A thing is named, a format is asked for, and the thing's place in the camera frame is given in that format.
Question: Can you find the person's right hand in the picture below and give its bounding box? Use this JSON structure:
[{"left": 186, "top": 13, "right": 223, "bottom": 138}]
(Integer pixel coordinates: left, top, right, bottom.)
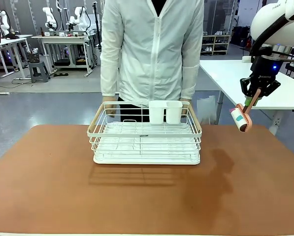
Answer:
[{"left": 104, "top": 95, "right": 118, "bottom": 116}]

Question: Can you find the large white table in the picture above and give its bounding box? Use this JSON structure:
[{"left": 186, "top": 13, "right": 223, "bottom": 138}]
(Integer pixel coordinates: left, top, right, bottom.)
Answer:
[{"left": 199, "top": 59, "right": 294, "bottom": 136}]

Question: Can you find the white desk with laptop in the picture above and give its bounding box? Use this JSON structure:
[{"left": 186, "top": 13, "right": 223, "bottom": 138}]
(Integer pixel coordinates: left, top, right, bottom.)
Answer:
[{"left": 0, "top": 34, "right": 33, "bottom": 96}]

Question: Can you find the pink-handled lint roller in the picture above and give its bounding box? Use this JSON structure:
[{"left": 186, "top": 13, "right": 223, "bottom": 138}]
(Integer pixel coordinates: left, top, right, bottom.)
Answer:
[{"left": 229, "top": 88, "right": 262, "bottom": 133}]

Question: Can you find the wooden shoe shelf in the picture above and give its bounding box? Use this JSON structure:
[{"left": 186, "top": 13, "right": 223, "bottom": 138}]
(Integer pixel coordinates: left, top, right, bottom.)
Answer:
[{"left": 201, "top": 34, "right": 232, "bottom": 56}]

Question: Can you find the black bags pile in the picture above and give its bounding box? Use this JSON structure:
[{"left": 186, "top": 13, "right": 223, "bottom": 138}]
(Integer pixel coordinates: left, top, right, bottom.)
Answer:
[{"left": 232, "top": 25, "right": 252, "bottom": 49}]

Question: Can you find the person in white jacket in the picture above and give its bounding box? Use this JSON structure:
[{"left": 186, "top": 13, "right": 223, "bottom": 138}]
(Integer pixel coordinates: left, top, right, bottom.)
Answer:
[{"left": 99, "top": 0, "right": 204, "bottom": 123}]

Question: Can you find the person's right forearm, white sleeve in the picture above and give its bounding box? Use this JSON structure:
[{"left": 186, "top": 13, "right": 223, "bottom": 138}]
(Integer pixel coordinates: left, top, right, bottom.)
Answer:
[{"left": 99, "top": 55, "right": 121, "bottom": 97}]

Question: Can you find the white wire dish rack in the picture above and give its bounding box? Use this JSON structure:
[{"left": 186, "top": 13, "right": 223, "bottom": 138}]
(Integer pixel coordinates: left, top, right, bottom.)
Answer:
[{"left": 87, "top": 100, "right": 203, "bottom": 152}]

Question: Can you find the black wire basket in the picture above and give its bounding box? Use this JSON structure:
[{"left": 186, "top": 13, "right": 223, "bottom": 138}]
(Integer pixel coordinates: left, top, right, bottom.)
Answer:
[{"left": 27, "top": 52, "right": 40, "bottom": 63}]

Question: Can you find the grey plastic stool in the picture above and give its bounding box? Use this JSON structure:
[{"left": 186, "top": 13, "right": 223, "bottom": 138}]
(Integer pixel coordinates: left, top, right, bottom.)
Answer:
[{"left": 28, "top": 61, "right": 51, "bottom": 83}]

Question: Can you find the white workbench with robots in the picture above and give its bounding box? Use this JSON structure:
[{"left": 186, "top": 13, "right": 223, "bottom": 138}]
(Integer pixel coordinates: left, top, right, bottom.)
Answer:
[{"left": 31, "top": 33, "right": 96, "bottom": 77}]

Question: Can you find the white translucent chair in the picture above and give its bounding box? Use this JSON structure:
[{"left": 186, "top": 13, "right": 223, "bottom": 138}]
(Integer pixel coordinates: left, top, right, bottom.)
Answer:
[{"left": 196, "top": 95, "right": 218, "bottom": 125}]

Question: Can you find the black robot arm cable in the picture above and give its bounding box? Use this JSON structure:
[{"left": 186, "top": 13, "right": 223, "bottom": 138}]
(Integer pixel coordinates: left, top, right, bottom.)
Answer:
[{"left": 250, "top": 7, "right": 294, "bottom": 62}]

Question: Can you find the white plastic cutlery holder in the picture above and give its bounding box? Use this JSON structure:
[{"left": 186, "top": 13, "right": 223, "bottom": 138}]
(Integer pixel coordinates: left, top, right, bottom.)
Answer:
[{"left": 148, "top": 100, "right": 183, "bottom": 124}]

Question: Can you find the black tripod pole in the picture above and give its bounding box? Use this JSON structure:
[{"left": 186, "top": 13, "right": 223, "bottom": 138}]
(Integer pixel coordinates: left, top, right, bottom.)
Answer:
[{"left": 92, "top": 1, "right": 100, "bottom": 50}]

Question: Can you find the white power strip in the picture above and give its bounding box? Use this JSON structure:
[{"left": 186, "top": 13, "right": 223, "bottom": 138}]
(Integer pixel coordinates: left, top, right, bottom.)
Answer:
[{"left": 272, "top": 117, "right": 283, "bottom": 135}]

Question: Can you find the person's left forearm, white sleeve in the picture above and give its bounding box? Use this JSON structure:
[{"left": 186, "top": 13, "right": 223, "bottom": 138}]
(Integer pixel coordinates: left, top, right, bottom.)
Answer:
[{"left": 180, "top": 60, "right": 201, "bottom": 100}]

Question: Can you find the person's left hand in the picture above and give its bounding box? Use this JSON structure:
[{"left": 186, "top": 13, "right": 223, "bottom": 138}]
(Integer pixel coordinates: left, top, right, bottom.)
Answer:
[{"left": 182, "top": 98, "right": 194, "bottom": 116}]

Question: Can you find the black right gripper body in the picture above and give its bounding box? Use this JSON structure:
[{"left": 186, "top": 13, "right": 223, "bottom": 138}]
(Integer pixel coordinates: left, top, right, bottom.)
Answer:
[{"left": 249, "top": 54, "right": 284, "bottom": 90}]

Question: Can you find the white plastic drain tray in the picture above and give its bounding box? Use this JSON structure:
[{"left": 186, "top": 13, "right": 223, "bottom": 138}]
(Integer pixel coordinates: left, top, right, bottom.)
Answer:
[{"left": 93, "top": 122, "right": 201, "bottom": 165}]

